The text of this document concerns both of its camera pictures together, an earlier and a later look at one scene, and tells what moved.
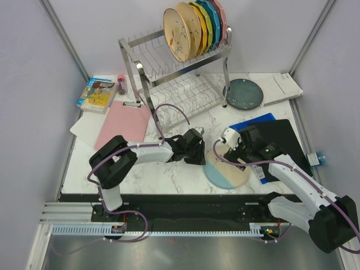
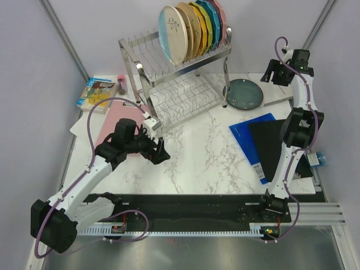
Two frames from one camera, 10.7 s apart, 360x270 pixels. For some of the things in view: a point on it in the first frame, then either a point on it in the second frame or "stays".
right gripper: x=232 y=154 to x=274 y=66
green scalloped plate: x=207 y=22 stays
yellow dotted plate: x=203 y=34 stays
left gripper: x=199 y=160 to x=160 y=154
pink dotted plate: x=223 y=33 stays
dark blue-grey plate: x=244 y=94 stays
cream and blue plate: x=223 y=174 to x=173 y=34
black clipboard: x=280 y=132 stays
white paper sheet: x=89 y=126 stays
